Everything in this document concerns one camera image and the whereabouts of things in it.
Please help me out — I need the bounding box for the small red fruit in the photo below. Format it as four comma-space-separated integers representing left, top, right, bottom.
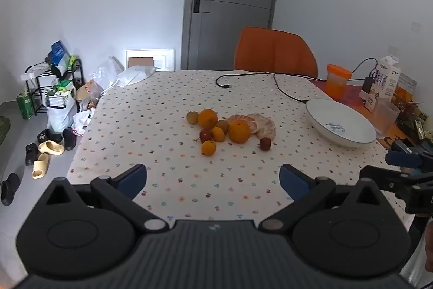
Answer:
198, 129, 213, 143
259, 137, 272, 151

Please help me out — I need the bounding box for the small orange kumquat front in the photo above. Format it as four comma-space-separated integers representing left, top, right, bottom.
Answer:
201, 140, 217, 157

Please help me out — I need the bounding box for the large orange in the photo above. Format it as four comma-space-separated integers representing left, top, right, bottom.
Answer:
198, 109, 218, 130
228, 119, 251, 144

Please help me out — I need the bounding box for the small orange tangerine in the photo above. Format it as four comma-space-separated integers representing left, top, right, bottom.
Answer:
211, 126, 225, 142

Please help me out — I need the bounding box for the brownish small fruit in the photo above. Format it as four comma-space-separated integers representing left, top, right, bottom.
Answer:
215, 119, 229, 134

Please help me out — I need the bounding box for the person's hand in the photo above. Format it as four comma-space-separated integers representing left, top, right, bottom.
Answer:
425, 221, 433, 273

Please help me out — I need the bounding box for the clear plastic measuring cup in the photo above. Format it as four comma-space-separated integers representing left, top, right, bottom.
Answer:
372, 98, 400, 139

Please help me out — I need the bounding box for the white bowl blue rim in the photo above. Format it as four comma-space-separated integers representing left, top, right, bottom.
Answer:
305, 98, 376, 148

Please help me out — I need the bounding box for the red orange table mat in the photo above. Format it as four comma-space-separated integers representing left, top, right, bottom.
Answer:
309, 78, 417, 148

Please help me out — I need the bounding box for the black power adapter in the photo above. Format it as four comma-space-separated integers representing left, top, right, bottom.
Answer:
362, 76, 374, 94

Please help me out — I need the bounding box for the beige slipper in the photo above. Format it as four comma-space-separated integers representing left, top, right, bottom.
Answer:
32, 153, 49, 180
38, 140, 65, 155

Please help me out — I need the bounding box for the white milk carton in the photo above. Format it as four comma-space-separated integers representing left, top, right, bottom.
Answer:
365, 55, 401, 112

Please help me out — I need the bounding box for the black shoe near edge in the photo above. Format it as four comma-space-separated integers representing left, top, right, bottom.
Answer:
1, 173, 21, 206

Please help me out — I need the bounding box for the black slipper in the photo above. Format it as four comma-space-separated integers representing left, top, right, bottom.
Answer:
37, 128, 63, 144
63, 127, 77, 150

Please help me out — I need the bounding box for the orange lidded plastic cup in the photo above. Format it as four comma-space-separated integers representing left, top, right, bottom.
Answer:
324, 64, 352, 101

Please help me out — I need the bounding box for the clear bag of snacks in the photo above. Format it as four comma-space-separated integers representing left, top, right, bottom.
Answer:
76, 80, 103, 112

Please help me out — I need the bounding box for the green box on floor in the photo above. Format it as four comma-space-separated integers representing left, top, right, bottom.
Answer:
16, 92, 34, 120

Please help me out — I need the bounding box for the black metal shoe rack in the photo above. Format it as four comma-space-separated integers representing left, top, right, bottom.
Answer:
21, 57, 85, 116

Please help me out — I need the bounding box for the floral polka dot tablecloth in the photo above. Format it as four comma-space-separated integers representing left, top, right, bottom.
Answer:
67, 71, 386, 222

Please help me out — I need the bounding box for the white cloth bag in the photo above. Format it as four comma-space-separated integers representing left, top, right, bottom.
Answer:
101, 65, 156, 95

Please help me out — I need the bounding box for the orange chair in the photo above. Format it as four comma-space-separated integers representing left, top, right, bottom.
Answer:
233, 27, 319, 78

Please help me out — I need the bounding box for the cardboard piece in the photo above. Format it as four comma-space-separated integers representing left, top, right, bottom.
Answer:
128, 57, 154, 67

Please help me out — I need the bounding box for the blue package on rack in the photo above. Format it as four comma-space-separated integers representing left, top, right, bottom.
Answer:
51, 41, 70, 74

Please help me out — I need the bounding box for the white framed board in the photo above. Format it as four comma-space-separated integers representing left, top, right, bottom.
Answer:
126, 49, 175, 71

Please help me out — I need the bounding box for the black usb cable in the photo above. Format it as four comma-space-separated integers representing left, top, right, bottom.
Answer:
215, 57, 380, 104

